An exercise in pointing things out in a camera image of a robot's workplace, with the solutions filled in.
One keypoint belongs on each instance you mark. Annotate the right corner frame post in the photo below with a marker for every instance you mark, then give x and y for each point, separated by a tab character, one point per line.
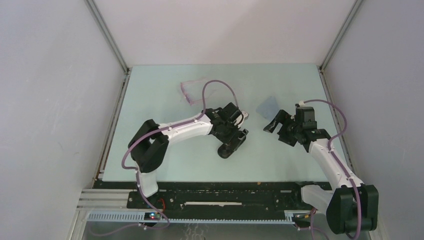
357	4

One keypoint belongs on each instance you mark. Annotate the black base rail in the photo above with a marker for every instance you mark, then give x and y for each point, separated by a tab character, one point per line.
229	200

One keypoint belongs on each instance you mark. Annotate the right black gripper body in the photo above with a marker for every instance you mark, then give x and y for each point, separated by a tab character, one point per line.
289	132

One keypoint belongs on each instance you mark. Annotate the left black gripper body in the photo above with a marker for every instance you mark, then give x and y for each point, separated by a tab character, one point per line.
228	133

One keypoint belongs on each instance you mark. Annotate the slotted cable duct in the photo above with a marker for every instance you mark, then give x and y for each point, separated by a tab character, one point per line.
143	217

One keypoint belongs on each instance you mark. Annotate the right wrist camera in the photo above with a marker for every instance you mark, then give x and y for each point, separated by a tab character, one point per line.
303	105

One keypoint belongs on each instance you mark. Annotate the pink transparent sunglasses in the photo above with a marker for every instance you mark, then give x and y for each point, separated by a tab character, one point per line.
192	90

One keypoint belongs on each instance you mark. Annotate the aluminium frame extrusion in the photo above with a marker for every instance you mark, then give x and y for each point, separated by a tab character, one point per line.
97	201

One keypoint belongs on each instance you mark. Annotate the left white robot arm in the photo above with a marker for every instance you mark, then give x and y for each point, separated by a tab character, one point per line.
149	145

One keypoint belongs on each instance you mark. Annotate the left corner frame post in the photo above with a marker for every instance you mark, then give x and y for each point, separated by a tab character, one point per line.
105	31

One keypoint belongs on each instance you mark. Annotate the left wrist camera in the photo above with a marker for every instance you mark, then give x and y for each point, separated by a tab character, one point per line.
243	116

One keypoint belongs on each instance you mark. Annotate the blue cleaning cloth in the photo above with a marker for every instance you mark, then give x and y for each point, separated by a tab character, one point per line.
268	109

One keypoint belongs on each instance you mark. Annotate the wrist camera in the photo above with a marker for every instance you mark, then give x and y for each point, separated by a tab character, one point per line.
303	105
243	116

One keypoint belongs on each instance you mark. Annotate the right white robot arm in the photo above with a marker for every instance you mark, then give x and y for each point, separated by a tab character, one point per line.
352	206

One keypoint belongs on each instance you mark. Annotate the black glasses case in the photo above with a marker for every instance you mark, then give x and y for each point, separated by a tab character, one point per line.
222	153

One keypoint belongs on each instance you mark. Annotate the corner frame post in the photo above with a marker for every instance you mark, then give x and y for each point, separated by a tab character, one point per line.
105	31
357	4

